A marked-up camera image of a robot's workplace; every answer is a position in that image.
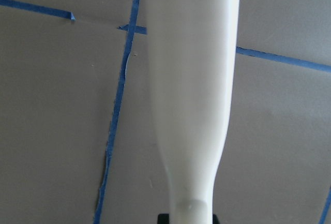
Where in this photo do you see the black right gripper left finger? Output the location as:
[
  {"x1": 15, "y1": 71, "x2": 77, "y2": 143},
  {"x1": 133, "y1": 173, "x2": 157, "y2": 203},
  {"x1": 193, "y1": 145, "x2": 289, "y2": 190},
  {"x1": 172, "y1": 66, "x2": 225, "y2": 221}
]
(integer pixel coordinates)
[{"x1": 157, "y1": 214, "x2": 170, "y2": 224}]

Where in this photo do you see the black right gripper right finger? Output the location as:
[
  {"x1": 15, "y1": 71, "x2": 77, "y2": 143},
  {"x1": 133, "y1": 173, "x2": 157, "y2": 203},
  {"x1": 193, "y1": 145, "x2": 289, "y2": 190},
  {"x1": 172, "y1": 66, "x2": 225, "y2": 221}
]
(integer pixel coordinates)
[{"x1": 213, "y1": 215, "x2": 220, "y2": 224}]

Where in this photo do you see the white brush with black bristles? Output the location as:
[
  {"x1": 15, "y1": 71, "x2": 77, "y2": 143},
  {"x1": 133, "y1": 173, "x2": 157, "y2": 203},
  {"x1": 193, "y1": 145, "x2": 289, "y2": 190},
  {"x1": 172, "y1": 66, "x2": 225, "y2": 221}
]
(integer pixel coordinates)
[{"x1": 145, "y1": 0, "x2": 239, "y2": 223}]

